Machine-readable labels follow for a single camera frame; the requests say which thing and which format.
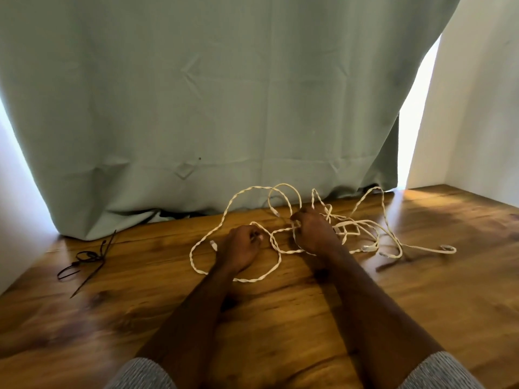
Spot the person's left forearm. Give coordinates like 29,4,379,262
136,261,241,389

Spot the straight black cable tie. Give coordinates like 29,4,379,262
70,230,118,299

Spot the person's right forearm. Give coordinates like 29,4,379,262
318,244,445,389

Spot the white twisted cable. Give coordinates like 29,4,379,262
189,183,457,283

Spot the looped black cable tie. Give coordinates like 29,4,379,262
57,250,104,280

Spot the grey knit sleeve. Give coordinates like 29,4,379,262
407,351,486,389
103,357,178,389

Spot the person's right hand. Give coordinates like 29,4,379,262
290,204,346,259

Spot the pale green curtain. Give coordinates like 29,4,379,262
0,0,463,241

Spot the person's left hand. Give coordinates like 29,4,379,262
214,224,264,276

